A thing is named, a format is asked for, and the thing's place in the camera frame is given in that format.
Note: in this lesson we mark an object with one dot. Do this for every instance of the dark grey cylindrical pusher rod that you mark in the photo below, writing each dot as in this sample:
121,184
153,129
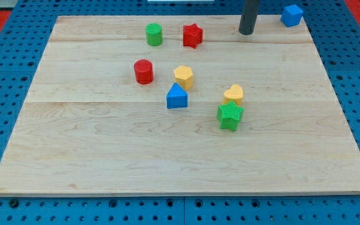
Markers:
249,16

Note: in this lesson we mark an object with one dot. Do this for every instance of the yellow hexagon block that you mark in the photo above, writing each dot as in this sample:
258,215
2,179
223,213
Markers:
183,75

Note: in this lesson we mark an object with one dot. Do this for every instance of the blue cube block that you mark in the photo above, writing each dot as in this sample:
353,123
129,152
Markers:
291,15

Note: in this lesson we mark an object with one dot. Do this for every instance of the red star block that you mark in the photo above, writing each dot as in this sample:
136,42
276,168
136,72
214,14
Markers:
192,35

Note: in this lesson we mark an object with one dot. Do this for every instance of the yellow heart block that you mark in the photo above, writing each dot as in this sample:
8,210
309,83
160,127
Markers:
234,93

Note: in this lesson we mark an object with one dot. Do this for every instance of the green cylinder block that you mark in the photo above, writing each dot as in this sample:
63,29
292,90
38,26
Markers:
154,36

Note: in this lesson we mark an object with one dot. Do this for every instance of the green star block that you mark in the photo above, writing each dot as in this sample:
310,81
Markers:
229,115

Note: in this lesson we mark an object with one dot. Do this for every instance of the blue triangle block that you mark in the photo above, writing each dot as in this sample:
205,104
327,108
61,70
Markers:
177,97

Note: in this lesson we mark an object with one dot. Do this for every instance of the red cylinder block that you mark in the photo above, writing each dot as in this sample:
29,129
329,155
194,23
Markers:
143,70

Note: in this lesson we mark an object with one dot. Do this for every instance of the light wooden board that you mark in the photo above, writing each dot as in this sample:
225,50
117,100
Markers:
87,128

